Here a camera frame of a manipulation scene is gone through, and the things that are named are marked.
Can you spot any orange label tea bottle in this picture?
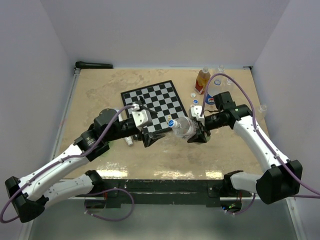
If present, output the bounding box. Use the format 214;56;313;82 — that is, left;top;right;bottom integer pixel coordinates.
170;116;196;140

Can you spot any clear crushed plastic bottle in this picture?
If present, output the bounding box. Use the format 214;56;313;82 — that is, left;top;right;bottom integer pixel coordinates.
255;104;268;123

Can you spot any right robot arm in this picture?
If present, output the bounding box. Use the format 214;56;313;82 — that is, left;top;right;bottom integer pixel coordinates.
188;92;303;205

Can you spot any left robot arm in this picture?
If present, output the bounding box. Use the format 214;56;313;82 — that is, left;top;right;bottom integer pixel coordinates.
0;102;158;223

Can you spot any white tube bottle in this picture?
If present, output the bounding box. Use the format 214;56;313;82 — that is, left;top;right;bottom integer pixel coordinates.
125;136;133;146

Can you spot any Pepsi label clear bottle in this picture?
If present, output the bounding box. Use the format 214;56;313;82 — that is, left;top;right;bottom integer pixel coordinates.
205;78;222;105

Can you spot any clear bottle right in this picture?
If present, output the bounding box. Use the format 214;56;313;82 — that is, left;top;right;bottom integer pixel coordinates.
225;78;235;89

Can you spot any green plastic bottle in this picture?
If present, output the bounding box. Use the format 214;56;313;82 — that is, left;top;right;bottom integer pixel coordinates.
103;149;110;156

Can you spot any amber red label bottle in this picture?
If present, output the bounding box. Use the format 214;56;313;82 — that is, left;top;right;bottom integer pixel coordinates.
195;66;211;95

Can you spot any clear bottle back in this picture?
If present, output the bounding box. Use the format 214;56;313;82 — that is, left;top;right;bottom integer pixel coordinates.
217;64;225;74

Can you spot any black white chessboard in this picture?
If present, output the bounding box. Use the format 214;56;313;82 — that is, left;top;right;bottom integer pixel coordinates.
120;80;187;134

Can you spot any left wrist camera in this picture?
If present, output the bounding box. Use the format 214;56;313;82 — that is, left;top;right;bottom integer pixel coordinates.
131;103;152;130

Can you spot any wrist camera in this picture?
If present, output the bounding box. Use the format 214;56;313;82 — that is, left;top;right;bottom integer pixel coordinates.
131;103;152;130
188;105;205;126

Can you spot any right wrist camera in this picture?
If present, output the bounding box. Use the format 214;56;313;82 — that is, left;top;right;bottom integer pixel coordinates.
188;105;205;126

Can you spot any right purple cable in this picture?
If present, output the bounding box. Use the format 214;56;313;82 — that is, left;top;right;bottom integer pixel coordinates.
201;72;320;201

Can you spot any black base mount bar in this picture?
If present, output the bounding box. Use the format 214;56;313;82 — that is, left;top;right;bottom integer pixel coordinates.
83;178;253;210

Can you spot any loose purple cable loop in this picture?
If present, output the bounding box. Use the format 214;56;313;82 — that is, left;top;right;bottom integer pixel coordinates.
84;186;136;222

